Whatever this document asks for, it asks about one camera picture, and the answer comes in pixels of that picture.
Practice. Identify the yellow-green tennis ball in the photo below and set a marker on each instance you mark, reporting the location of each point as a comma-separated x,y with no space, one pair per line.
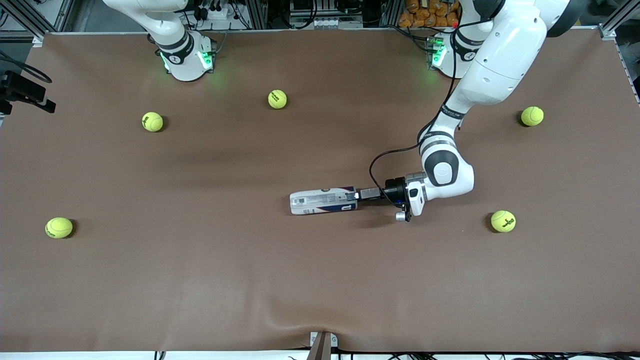
152,121
59,227
277,99
503,221
532,116

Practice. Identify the pile of orange objects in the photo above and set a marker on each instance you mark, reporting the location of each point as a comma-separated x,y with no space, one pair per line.
425,12

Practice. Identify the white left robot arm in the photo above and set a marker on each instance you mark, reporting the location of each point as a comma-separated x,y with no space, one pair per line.
500,60

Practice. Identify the power strip with black plugs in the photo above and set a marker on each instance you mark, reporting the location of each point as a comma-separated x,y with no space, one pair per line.
215,10

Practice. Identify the wooden metal table clamp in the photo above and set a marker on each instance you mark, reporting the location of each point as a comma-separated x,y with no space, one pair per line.
321,347

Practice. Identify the white power strip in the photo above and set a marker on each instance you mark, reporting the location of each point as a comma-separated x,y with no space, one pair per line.
325,22

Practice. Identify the white blue tennis ball can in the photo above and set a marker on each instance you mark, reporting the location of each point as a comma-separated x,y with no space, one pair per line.
320,201

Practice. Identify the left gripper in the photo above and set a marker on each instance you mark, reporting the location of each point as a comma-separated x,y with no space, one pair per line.
394,191

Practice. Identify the brown table mat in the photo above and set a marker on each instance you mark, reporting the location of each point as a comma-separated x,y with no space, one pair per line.
200,280

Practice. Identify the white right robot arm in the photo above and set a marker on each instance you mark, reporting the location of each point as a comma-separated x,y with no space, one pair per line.
177,55

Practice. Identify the aluminium frame rail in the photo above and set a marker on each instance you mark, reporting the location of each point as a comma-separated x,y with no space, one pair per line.
30,17
617,17

